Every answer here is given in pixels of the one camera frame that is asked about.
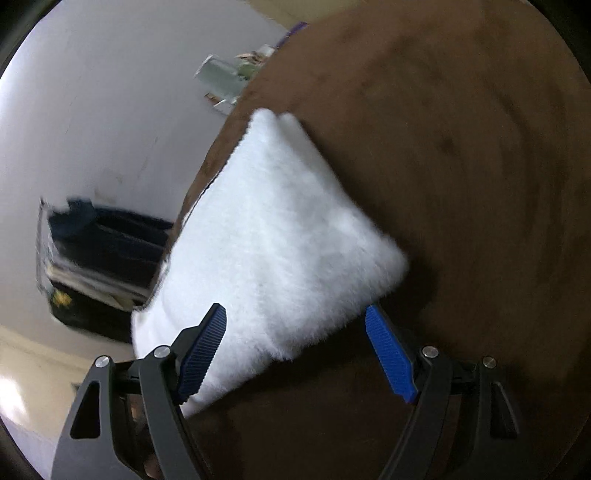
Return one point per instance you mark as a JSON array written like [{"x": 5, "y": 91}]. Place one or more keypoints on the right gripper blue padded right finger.
[{"x": 397, "y": 363}]

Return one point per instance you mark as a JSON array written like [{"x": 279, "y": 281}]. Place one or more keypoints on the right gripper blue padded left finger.
[{"x": 196, "y": 347}]

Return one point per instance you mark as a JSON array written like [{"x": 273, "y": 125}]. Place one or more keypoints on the white fuzzy cardigan black trim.
[{"x": 277, "y": 241}]

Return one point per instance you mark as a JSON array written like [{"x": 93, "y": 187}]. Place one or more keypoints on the white bedside cabinet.
[{"x": 221, "y": 105}]

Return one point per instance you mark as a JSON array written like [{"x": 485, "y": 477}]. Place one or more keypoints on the brown bed blanket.
[{"x": 462, "y": 128}]

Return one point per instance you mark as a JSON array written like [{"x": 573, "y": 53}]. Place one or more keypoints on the purple plastic bag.
[{"x": 290, "y": 33}]

